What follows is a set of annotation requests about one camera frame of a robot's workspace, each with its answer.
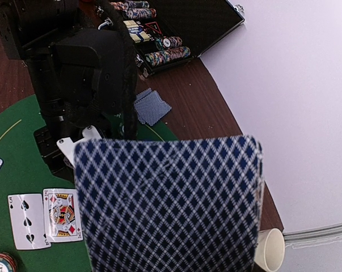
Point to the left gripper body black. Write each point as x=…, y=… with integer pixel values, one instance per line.
x=46, y=139

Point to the three of spades card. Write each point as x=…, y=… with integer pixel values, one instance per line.
x=27, y=221

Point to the king of diamonds card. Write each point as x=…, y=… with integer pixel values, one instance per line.
x=62, y=218

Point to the deck of cards clear box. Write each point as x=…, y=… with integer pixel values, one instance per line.
x=170, y=206

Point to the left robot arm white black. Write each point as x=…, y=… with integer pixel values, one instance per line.
x=80, y=73

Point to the blue texas holdem card deck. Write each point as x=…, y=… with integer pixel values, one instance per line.
x=137, y=32

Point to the round green poker mat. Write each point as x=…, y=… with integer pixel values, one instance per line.
x=23, y=171

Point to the chip row in case right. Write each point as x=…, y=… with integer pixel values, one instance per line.
x=169, y=49

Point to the chip row in case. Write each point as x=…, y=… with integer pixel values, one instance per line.
x=135, y=9
x=169, y=49

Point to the chip row in case left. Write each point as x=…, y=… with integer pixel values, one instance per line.
x=135, y=9

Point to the black poker chip case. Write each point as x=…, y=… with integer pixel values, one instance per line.
x=200, y=24

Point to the white patterned mug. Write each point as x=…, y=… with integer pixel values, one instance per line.
x=270, y=250

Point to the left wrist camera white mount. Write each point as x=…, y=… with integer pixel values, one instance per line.
x=67, y=145

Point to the right aluminium frame post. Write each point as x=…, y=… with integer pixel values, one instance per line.
x=314, y=237

